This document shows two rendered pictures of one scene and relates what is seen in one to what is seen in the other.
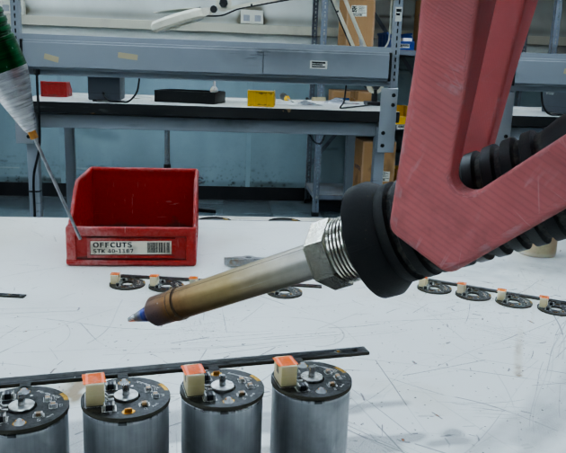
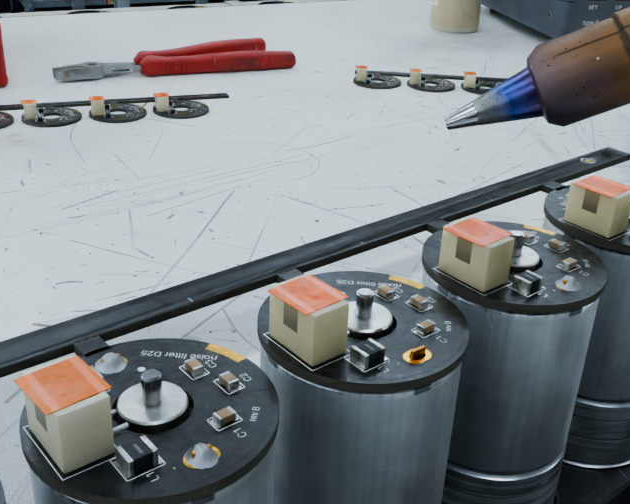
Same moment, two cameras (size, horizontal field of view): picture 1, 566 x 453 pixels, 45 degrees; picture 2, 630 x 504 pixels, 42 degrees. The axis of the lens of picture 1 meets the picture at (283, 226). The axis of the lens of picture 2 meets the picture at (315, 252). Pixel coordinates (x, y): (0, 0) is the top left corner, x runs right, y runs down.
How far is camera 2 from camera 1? 0.14 m
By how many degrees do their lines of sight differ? 26
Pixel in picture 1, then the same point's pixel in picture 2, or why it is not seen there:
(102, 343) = not seen: outside the picture
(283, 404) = (613, 272)
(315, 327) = (268, 153)
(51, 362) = not seen: outside the picture
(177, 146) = not seen: outside the picture
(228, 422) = (578, 329)
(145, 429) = (453, 385)
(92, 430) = (341, 420)
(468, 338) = (476, 139)
